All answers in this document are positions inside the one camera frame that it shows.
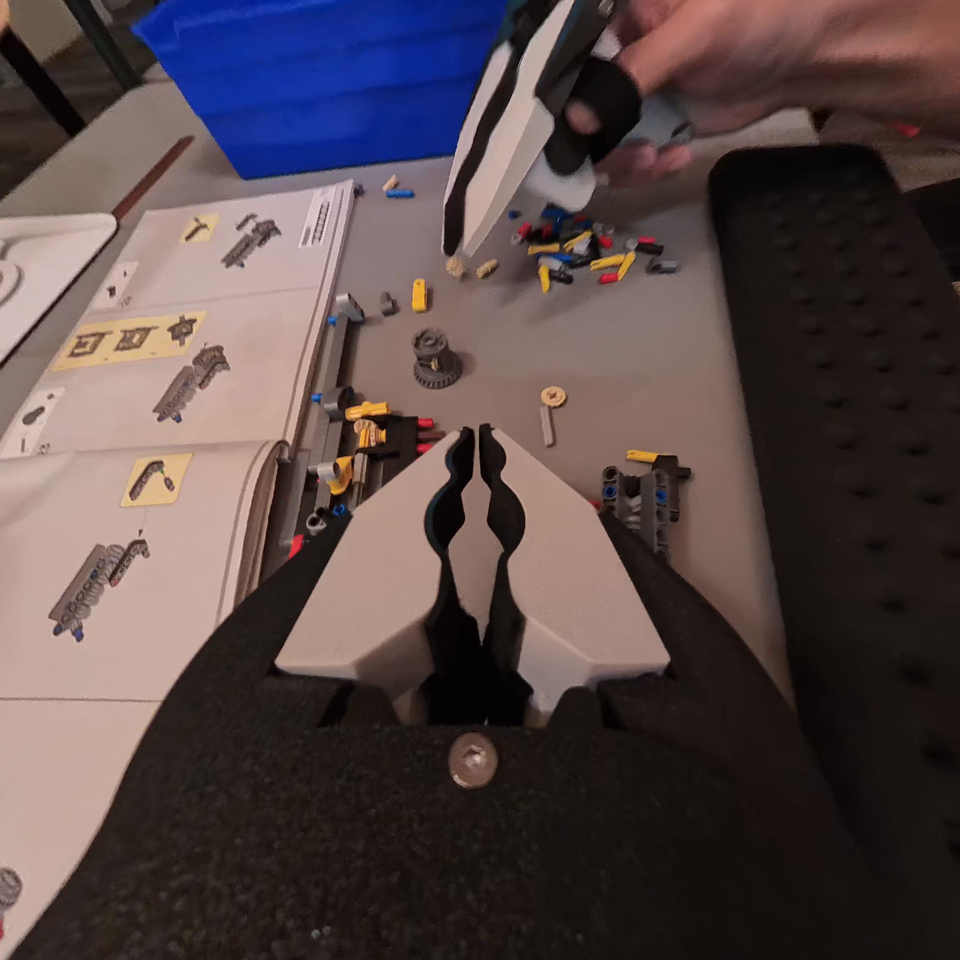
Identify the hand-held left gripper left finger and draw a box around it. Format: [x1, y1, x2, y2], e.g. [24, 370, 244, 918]
[273, 428, 485, 723]

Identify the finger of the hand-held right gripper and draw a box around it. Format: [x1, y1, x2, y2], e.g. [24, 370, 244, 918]
[439, 38, 524, 257]
[459, 0, 597, 259]

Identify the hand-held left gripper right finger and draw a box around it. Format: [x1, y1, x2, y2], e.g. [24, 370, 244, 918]
[478, 425, 671, 725]

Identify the grey lego differential housing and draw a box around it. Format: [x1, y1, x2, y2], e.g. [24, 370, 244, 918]
[410, 326, 465, 392]

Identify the pile of small lego pins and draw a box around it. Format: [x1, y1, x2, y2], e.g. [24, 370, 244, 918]
[511, 204, 680, 294]

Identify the lego engine subassembly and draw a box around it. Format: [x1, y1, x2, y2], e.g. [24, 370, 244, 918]
[597, 448, 693, 561]

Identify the lego chassis assembly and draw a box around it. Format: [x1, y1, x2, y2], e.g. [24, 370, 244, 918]
[259, 291, 454, 576]

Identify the lego instruction booklet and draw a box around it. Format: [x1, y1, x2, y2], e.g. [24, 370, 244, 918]
[0, 179, 356, 960]

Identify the person's right hand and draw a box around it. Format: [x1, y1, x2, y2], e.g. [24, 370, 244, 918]
[563, 0, 960, 189]

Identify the blue plastic bin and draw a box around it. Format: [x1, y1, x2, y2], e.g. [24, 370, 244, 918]
[131, 0, 511, 180]

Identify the white board stand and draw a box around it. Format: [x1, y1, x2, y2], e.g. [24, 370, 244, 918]
[0, 214, 117, 364]

